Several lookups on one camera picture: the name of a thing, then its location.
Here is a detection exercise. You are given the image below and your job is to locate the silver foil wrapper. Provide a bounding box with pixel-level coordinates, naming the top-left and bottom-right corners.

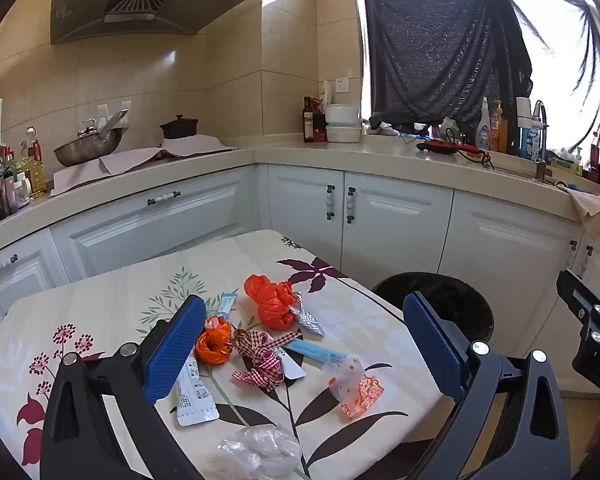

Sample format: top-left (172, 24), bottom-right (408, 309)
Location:
top-left (289, 294), bottom-right (326, 337)

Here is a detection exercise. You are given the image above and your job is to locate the black trash bin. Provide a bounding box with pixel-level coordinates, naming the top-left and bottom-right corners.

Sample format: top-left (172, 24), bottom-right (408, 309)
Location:
top-left (371, 271), bottom-right (495, 357)

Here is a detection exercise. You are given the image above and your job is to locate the black lidded pot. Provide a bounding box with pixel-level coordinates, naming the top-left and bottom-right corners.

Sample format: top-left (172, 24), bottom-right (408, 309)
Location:
top-left (159, 115), bottom-right (200, 140)

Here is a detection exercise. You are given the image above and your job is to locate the blue bottle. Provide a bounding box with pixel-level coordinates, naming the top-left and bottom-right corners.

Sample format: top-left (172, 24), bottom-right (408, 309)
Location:
top-left (520, 127), bottom-right (541, 159)

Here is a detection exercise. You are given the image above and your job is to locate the red checked ribbon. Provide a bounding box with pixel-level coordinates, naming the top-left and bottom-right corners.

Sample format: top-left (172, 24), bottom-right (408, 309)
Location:
top-left (231, 327), bottom-right (304, 389)

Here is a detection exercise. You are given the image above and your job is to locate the teal tube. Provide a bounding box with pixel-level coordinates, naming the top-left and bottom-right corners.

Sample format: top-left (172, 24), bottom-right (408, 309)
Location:
top-left (215, 292), bottom-right (237, 319)

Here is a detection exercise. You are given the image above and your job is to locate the dark sauce bottle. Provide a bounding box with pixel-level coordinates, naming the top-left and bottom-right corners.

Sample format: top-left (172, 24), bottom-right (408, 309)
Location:
top-left (302, 96), bottom-right (315, 143)

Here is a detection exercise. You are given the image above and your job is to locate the yellow cooking oil bottle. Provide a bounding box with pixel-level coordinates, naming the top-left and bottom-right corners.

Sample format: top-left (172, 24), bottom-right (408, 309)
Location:
top-left (22, 140), bottom-right (49, 199)

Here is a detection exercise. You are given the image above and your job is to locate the floral tablecloth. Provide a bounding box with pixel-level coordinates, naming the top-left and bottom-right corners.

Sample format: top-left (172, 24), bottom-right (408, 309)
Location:
top-left (0, 229), bottom-right (462, 480)

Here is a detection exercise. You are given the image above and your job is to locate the large orange plastic bag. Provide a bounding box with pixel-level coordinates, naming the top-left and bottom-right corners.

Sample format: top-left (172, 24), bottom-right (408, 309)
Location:
top-left (244, 274), bottom-right (301, 331)

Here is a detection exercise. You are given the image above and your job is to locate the small orange plastic bag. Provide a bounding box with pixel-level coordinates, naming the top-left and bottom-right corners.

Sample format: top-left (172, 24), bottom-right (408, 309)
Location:
top-left (195, 316), bottom-right (234, 365)

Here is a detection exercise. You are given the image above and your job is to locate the steel wok pan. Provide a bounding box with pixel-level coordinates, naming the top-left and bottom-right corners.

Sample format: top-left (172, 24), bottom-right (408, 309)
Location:
top-left (53, 109), bottom-right (130, 168)

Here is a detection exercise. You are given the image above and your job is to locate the beige towel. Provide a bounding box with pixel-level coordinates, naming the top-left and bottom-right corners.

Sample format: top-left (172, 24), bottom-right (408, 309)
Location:
top-left (562, 185), bottom-right (600, 249)

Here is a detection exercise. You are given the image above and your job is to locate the black curtain cloth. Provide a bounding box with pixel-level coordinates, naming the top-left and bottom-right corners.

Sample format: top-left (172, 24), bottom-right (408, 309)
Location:
top-left (361, 0), bottom-right (534, 134)

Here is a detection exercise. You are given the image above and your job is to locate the orange dotted clear wrapper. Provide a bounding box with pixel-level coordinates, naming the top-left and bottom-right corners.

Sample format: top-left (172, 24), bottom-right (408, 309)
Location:
top-left (327, 355), bottom-right (385, 421)

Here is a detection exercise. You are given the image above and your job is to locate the orange detergent bottle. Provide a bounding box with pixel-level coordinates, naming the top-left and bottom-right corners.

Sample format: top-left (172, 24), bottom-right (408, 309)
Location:
top-left (490, 100), bottom-right (509, 155)

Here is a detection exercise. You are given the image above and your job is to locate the red corded tool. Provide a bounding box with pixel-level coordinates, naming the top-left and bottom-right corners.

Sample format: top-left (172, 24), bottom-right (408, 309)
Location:
top-left (416, 130), bottom-right (496, 170)

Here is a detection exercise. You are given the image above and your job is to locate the white sachet packet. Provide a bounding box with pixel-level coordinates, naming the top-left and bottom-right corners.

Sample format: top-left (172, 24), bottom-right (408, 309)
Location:
top-left (172, 357), bottom-right (220, 428)

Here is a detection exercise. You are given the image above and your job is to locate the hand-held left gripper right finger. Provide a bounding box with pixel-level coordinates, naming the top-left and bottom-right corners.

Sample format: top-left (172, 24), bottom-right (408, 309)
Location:
top-left (402, 291), bottom-right (571, 480)

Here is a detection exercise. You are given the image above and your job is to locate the red package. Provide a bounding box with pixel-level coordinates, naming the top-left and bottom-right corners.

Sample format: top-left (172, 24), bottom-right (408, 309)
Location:
top-left (313, 100), bottom-right (329, 142)

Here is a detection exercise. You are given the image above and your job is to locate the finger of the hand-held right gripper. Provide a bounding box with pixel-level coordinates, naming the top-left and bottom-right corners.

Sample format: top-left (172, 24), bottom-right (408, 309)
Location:
top-left (556, 270), bottom-right (600, 320)

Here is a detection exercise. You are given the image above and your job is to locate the crumpled clear plastic bag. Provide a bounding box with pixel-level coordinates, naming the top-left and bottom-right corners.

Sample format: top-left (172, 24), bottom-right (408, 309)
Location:
top-left (215, 424), bottom-right (304, 480)

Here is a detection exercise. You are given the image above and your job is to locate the blue flat packet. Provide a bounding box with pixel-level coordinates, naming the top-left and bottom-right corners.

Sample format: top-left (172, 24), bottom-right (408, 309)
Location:
top-left (282, 338), bottom-right (349, 366)

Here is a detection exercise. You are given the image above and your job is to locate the small white cabinet door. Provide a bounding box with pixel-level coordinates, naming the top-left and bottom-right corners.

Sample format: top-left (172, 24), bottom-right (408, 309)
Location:
top-left (0, 232), bottom-right (72, 322)

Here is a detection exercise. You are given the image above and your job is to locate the wide white cabinet drawer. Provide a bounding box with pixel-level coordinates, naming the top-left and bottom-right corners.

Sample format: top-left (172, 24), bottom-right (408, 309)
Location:
top-left (50, 167), bottom-right (261, 282)

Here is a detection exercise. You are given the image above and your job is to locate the chrome faucet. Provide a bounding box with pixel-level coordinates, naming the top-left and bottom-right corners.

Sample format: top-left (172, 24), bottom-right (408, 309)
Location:
top-left (530, 100), bottom-right (552, 182)

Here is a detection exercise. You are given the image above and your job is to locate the steel range hood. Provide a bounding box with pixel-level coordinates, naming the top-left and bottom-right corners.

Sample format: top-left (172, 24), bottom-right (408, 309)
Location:
top-left (50, 0), bottom-right (250, 46)

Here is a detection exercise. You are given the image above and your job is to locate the beige stove cover cloth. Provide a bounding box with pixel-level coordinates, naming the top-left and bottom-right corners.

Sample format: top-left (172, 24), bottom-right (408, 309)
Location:
top-left (50, 134), bottom-right (239, 197)

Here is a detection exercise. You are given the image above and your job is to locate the group of condiment bottles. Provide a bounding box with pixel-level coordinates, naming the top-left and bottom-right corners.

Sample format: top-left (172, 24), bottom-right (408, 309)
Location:
top-left (0, 110), bottom-right (36, 232)

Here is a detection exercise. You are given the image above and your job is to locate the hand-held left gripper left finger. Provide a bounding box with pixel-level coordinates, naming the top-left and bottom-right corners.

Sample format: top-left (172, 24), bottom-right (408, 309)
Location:
top-left (40, 294), bottom-right (208, 480)

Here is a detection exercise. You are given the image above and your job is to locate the white paper tag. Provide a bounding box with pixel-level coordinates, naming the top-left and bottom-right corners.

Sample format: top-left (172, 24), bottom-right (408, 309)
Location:
top-left (275, 347), bottom-right (307, 380)

